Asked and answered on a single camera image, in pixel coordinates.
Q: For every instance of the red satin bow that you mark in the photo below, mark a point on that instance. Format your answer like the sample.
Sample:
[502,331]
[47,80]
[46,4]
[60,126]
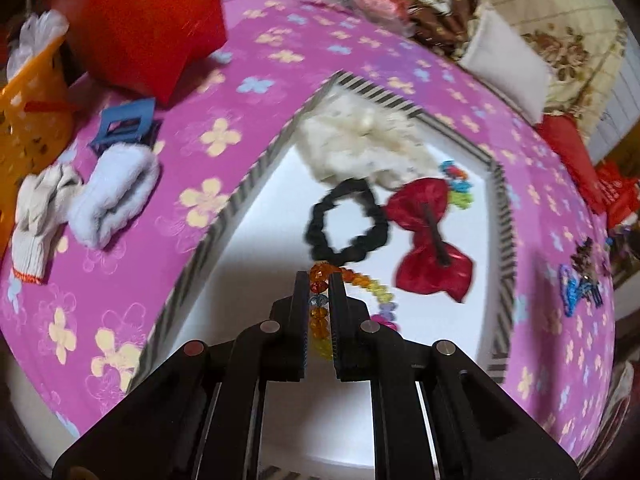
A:
[427,270]

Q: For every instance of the red ruffled cushion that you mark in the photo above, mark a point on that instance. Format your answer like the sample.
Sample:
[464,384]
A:
[570,155]

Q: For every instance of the white fluffy sock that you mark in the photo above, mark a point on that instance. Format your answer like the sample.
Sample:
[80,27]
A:
[112,190]

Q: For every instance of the blue hair claw clip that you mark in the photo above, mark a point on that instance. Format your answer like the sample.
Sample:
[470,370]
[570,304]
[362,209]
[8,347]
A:
[141,110]

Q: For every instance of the brown bow hair clip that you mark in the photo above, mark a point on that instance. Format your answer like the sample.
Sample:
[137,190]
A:
[587,257]

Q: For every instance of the white plastic bag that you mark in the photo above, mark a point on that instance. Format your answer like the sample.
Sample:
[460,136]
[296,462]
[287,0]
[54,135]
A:
[35,35]

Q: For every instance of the white pillow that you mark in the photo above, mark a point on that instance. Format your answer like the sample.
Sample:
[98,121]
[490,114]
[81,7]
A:
[505,62]

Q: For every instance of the striped cardboard box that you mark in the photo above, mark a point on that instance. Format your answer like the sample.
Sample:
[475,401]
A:
[270,200]

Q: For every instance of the brown floral quilt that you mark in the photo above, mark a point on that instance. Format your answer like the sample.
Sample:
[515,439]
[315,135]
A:
[445,5]

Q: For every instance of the red printed shopping bag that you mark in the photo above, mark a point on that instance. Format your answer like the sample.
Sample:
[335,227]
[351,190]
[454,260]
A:
[620,195]

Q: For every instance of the large red gift bag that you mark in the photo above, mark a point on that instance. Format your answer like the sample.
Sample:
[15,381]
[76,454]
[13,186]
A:
[145,20]

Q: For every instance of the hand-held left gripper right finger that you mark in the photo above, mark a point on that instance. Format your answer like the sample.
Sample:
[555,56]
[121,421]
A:
[337,310]

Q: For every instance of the white knit glove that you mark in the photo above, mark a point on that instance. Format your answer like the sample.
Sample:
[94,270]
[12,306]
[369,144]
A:
[42,220]

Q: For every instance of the orange plastic basket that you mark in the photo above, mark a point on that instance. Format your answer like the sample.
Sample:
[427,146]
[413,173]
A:
[30,130]

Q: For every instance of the cream floral quilt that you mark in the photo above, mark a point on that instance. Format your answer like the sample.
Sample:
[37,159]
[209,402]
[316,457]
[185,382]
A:
[560,20]

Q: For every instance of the cream scrunchie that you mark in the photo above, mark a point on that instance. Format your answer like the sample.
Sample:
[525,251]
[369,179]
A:
[350,135]

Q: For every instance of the blue striped ribbon bow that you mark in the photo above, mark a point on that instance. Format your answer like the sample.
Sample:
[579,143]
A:
[585,292]

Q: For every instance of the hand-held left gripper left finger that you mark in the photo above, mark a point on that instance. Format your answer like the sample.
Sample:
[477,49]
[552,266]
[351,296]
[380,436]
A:
[300,310]

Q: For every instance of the black scrunchie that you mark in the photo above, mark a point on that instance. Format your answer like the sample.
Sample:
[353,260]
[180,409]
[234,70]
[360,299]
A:
[316,220]

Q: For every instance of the pink floral bedsheet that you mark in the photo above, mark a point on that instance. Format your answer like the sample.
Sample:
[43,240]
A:
[150,240]

